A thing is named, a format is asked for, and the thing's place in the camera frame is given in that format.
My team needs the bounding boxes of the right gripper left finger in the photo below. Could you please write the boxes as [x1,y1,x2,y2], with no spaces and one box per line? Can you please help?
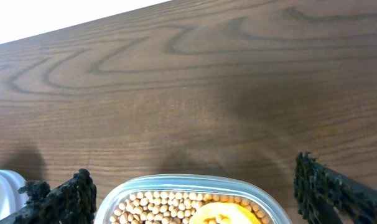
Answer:
[0,169,96,224]

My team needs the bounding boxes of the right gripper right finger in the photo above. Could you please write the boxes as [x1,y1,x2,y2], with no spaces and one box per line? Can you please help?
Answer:
[294,152,377,224]

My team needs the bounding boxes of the yellow measuring scoop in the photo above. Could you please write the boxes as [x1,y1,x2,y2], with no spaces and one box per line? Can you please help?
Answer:
[189,202,261,224]

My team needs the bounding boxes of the white digital kitchen scale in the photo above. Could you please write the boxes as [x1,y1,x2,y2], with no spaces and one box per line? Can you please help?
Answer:
[0,170,28,220]

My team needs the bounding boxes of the clear plastic container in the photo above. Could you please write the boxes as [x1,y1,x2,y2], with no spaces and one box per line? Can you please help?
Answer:
[94,174,292,224]

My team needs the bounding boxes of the soybeans pile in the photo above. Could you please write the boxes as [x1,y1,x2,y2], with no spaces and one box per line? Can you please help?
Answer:
[109,191,273,224]

